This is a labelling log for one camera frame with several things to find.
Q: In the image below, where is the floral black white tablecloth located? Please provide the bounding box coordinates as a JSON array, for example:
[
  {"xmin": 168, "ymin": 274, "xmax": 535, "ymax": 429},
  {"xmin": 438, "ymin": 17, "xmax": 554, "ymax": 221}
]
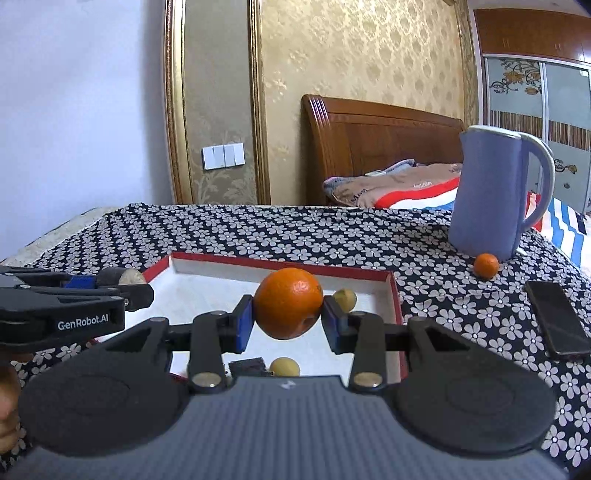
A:
[{"xmin": 13, "ymin": 204, "xmax": 590, "ymax": 472}]

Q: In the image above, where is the wooden bed headboard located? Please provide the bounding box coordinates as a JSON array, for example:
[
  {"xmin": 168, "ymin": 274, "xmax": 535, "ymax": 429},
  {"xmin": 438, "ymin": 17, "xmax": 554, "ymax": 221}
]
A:
[{"xmin": 301, "ymin": 94, "xmax": 465, "ymax": 206}]

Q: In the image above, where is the small mandarin orange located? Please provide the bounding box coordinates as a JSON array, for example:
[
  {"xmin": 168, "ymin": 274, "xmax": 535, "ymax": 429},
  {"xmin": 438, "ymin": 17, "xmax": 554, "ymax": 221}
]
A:
[{"xmin": 473, "ymin": 253, "xmax": 500, "ymax": 281}]

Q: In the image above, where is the kiwi fruit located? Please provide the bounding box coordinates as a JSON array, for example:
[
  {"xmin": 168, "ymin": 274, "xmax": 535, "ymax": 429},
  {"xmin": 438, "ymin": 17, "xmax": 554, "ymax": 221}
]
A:
[
  {"xmin": 332, "ymin": 288, "xmax": 358, "ymax": 313},
  {"xmin": 269, "ymin": 357, "xmax": 301, "ymax": 377}
]

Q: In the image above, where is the black smartphone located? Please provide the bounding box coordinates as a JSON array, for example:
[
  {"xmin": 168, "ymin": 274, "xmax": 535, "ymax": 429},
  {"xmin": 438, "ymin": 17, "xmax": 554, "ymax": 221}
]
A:
[{"xmin": 525, "ymin": 281, "xmax": 590, "ymax": 360}]

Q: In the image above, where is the blue electric kettle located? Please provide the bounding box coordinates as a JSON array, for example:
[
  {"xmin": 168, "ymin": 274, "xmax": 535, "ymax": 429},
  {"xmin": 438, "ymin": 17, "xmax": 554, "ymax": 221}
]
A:
[{"xmin": 449, "ymin": 125, "xmax": 556, "ymax": 262}]

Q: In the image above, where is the dark sugarcane piece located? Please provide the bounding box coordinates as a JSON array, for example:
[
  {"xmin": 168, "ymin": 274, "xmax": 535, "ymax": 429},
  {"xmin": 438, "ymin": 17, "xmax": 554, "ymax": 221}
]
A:
[
  {"xmin": 228, "ymin": 357, "xmax": 270, "ymax": 378},
  {"xmin": 95, "ymin": 267, "xmax": 146, "ymax": 288}
]

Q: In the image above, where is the person left hand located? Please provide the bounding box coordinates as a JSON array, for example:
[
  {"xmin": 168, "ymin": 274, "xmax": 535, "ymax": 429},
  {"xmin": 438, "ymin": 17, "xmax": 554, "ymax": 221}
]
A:
[{"xmin": 0, "ymin": 364, "xmax": 21, "ymax": 454}]

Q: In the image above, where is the striped folded blanket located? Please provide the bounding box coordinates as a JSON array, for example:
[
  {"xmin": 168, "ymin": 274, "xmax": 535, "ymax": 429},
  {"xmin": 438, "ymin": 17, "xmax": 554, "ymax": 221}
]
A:
[{"xmin": 322, "ymin": 159, "xmax": 463, "ymax": 208}]

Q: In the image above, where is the golden wall frame moulding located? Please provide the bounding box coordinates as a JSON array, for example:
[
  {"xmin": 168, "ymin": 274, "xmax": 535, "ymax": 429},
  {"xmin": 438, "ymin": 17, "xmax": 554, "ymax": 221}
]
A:
[{"xmin": 163, "ymin": 1, "xmax": 270, "ymax": 204}]

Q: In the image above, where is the red shallow cardboard box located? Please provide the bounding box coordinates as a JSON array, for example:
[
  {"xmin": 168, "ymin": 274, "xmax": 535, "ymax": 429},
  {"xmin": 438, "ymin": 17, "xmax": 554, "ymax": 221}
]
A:
[{"xmin": 125, "ymin": 253, "xmax": 402, "ymax": 380}]

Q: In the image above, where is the large orange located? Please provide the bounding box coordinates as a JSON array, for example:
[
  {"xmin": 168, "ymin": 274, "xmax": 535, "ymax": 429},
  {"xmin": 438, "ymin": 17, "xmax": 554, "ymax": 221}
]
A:
[{"xmin": 253, "ymin": 268, "xmax": 324, "ymax": 340}]

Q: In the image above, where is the white wall switch panel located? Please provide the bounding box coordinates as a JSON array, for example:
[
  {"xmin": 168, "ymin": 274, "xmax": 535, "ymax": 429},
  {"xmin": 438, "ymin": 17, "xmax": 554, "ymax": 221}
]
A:
[{"xmin": 201, "ymin": 143, "xmax": 245, "ymax": 171}]

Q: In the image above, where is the wardrobe with floral doors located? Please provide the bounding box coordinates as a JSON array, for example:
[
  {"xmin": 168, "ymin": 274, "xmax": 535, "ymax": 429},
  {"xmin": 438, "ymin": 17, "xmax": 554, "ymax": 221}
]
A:
[{"xmin": 473, "ymin": 1, "xmax": 590, "ymax": 214}]

